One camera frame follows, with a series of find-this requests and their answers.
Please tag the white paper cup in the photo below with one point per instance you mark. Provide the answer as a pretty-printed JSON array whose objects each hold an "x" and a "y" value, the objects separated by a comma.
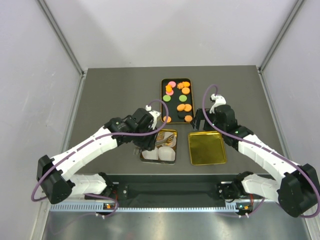
[
  {"x": 151, "y": 154},
  {"x": 172, "y": 137},
  {"x": 166, "y": 153}
]

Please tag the white paper cup bottom left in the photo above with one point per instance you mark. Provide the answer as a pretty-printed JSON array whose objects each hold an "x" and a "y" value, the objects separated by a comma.
[{"x": 151, "y": 154}]

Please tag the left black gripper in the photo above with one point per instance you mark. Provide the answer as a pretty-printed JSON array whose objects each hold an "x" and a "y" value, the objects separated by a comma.
[{"x": 149, "y": 144}]

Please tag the orange cookie upper left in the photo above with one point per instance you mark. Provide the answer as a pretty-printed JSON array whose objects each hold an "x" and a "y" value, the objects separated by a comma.
[{"x": 168, "y": 88}]

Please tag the pink cookie lower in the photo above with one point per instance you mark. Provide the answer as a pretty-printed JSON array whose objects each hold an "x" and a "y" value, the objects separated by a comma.
[{"x": 170, "y": 93}]

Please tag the white paper cup top right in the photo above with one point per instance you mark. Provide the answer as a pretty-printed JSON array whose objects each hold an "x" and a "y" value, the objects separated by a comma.
[{"x": 172, "y": 137}]

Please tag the orange round cookie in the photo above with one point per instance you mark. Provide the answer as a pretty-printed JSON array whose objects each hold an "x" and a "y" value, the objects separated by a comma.
[{"x": 181, "y": 107}]

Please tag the orange cookie upper right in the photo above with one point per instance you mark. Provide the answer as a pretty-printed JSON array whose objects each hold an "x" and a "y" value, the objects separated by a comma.
[{"x": 185, "y": 90}]

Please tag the green cookie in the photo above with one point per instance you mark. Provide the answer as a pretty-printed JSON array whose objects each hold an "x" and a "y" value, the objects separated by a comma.
[
  {"x": 183, "y": 98},
  {"x": 166, "y": 98}
]

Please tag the pink cookie top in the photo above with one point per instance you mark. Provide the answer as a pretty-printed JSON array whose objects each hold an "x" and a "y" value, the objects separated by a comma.
[{"x": 172, "y": 84}]

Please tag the orange cookie bottom left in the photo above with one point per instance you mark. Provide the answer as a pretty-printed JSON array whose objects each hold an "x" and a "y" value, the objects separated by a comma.
[{"x": 167, "y": 119}]

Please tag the orange cookie bottom right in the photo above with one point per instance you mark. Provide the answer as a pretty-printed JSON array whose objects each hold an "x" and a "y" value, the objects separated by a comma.
[{"x": 188, "y": 118}]

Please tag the white paper cup bottom right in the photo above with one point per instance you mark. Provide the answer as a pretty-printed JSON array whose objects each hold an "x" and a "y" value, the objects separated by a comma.
[{"x": 166, "y": 153}]

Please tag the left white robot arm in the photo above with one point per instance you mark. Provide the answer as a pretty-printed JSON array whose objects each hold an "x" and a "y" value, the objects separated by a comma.
[{"x": 57, "y": 176}]

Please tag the green cookie left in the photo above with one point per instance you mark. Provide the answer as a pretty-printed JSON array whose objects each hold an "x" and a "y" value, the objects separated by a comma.
[{"x": 166, "y": 98}]

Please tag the black cookie tray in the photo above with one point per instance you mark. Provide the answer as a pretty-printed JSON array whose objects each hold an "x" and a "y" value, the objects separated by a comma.
[{"x": 174, "y": 102}]

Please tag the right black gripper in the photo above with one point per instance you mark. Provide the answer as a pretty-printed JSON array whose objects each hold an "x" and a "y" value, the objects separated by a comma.
[{"x": 196, "y": 121}]

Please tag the metal tongs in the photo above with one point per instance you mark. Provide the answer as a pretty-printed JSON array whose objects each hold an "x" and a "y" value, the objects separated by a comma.
[{"x": 138, "y": 150}]

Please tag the orange cookie middle right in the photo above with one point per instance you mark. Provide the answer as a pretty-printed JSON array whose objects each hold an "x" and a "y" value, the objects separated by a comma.
[{"x": 187, "y": 107}]

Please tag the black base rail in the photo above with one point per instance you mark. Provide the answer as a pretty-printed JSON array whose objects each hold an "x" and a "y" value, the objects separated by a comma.
[{"x": 167, "y": 191}]

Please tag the orange ridged cookie top right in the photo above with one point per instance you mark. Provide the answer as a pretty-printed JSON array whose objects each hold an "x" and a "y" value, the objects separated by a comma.
[{"x": 186, "y": 84}]

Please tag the pink cookie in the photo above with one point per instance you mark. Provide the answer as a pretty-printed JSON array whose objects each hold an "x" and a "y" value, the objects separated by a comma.
[
  {"x": 170, "y": 93},
  {"x": 172, "y": 84}
]

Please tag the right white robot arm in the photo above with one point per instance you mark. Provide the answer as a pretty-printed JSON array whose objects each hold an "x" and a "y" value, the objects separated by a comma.
[{"x": 294, "y": 187}]

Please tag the orange flower cookie top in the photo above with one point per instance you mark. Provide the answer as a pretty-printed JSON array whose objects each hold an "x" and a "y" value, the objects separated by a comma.
[{"x": 179, "y": 86}]

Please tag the green cookie right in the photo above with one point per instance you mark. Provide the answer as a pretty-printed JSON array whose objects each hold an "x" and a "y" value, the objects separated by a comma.
[{"x": 183, "y": 98}]

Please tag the gold cookie tin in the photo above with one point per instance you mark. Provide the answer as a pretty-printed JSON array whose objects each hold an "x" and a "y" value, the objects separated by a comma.
[{"x": 161, "y": 135}]

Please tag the gold tin lid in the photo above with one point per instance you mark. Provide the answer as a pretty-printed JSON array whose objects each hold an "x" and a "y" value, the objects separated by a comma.
[{"x": 206, "y": 148}]

